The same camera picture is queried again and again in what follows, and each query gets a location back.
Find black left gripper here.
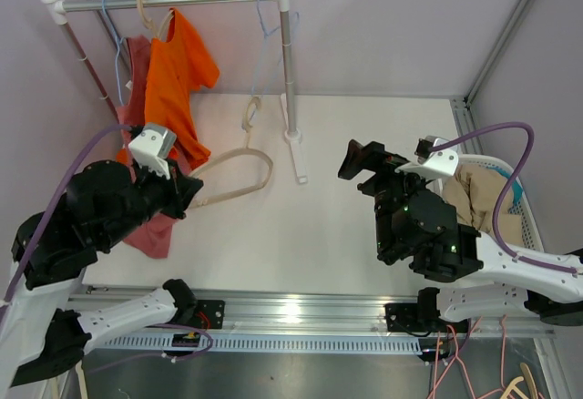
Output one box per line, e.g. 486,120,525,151
97,156,202,250

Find white slotted cable duct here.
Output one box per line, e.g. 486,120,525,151
98,331,422,355

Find white plastic laundry basket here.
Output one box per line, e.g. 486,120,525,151
435,154,543,251

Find beige wooden hanger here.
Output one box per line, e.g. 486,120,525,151
136,0,175,39
189,96,274,210

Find teal t shirt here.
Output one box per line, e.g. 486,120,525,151
490,167,524,211

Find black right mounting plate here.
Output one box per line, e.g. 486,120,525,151
384,302,471,338

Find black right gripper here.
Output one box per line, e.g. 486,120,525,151
338,139,435,258

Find pink t shirt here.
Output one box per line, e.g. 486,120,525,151
118,36,178,259

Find light blue wire hanger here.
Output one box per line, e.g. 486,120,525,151
249,0,302,104
100,0,128,106

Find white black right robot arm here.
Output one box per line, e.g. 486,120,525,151
338,137,582,331

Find orange t shirt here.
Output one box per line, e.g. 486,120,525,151
118,8,220,174

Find metal clothes rack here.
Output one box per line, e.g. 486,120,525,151
40,0,308,185

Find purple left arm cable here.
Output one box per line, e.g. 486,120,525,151
0,124,215,364

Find wooden hanger on floor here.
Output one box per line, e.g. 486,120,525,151
500,363,542,399

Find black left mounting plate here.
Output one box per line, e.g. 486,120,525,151
186,299,226,330

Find black mounting plate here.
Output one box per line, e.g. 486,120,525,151
186,299,226,330
384,302,471,338

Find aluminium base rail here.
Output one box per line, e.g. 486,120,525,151
66,285,556,339

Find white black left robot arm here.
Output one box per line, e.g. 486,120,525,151
1,160,203,393

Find pink wire hanger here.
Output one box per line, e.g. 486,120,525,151
426,314,507,399

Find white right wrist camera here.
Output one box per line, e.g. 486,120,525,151
395,136,459,180

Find beige t shirt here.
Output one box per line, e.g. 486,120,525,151
442,164,523,246

